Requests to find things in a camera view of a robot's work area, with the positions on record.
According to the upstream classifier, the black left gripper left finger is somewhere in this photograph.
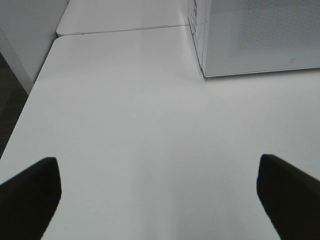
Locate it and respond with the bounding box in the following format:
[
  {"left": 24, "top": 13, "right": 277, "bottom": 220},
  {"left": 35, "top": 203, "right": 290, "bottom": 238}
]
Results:
[{"left": 0, "top": 157, "right": 62, "bottom": 240}]

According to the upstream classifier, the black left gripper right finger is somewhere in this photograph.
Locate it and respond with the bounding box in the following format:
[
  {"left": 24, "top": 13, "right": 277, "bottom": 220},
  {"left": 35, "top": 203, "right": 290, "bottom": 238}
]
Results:
[{"left": 256, "top": 154, "right": 320, "bottom": 240}]

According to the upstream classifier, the white microwave oven body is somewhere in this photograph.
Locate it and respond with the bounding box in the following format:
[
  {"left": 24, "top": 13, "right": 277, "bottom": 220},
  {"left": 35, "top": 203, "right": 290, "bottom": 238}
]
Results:
[{"left": 187, "top": 0, "right": 212, "bottom": 76}]

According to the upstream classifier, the white microwave door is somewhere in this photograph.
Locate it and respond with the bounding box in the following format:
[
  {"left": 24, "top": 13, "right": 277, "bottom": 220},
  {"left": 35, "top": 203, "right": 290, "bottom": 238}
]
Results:
[{"left": 202, "top": 0, "right": 320, "bottom": 77}]

